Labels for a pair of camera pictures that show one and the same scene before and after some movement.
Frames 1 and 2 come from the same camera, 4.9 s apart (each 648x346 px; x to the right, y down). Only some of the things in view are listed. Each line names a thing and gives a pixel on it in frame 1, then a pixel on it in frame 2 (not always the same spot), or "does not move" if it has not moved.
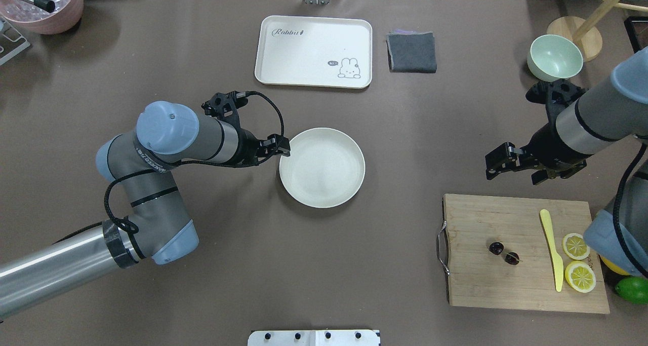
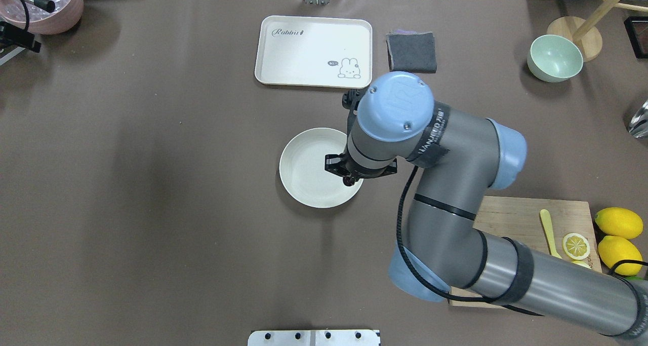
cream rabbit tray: [315, 51] does not move
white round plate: [326, 167] does not move
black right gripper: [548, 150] → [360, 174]
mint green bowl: [552, 58] does not move
